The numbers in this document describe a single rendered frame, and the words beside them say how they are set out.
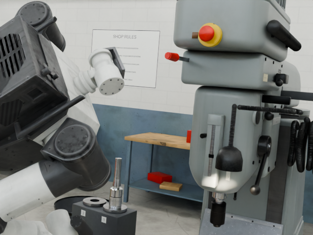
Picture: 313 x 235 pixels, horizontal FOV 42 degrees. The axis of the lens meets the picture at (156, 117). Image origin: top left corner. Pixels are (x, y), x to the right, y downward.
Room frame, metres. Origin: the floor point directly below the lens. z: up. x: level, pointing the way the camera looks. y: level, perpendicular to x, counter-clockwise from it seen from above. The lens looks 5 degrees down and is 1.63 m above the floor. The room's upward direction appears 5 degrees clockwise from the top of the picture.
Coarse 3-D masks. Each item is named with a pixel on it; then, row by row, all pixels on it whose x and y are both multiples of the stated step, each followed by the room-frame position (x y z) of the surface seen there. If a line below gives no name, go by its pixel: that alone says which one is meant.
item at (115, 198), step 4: (112, 192) 1.45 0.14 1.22; (120, 192) 1.46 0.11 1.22; (112, 196) 1.45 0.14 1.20; (116, 196) 1.45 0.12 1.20; (120, 196) 1.46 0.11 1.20; (112, 200) 1.45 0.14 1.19; (116, 200) 1.45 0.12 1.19; (120, 200) 1.46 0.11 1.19; (112, 204) 1.45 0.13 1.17; (116, 204) 1.45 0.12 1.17; (120, 204) 1.46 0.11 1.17
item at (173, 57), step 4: (168, 52) 1.08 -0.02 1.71; (168, 56) 1.08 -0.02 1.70; (172, 56) 1.08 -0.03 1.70; (176, 56) 1.10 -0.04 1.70; (180, 56) 1.15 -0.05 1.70; (172, 60) 1.10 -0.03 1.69; (176, 60) 1.11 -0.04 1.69; (180, 60) 1.15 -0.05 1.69; (184, 60) 1.17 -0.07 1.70; (188, 60) 1.20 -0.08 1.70
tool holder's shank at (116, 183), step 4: (116, 160) 1.46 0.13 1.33; (120, 160) 1.46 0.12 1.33; (116, 164) 1.46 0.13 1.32; (120, 164) 1.47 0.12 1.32; (116, 168) 1.46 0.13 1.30; (120, 168) 1.47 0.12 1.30; (116, 172) 1.46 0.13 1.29; (120, 172) 1.47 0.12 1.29; (116, 176) 1.46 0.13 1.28; (120, 176) 1.47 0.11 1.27; (116, 180) 1.46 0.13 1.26; (120, 180) 1.47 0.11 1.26; (116, 184) 1.46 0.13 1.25; (120, 184) 1.47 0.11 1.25; (116, 188) 1.46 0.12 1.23
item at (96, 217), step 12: (84, 204) 1.50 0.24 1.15; (96, 204) 1.49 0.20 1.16; (108, 204) 1.49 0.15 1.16; (72, 216) 1.51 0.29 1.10; (84, 216) 1.47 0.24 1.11; (96, 216) 1.44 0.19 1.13; (108, 216) 1.41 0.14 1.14; (120, 216) 1.41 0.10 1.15; (132, 216) 1.47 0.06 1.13; (96, 228) 1.44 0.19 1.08; (108, 228) 1.41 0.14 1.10; (120, 228) 1.41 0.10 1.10; (132, 228) 1.47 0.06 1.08
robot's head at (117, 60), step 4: (100, 48) 1.06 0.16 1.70; (104, 48) 1.07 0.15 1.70; (108, 48) 1.08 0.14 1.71; (112, 48) 1.09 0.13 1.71; (92, 52) 1.06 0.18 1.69; (112, 52) 1.10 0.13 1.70; (116, 52) 1.08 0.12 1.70; (88, 56) 1.06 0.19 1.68; (112, 56) 1.10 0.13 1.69; (116, 56) 1.07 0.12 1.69; (116, 60) 1.10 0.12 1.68; (120, 60) 1.06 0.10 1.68; (116, 64) 1.09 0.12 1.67; (120, 64) 1.05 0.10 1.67; (120, 68) 1.05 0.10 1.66; (124, 68) 1.05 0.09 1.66; (120, 72) 1.06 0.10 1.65; (124, 72) 1.05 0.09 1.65
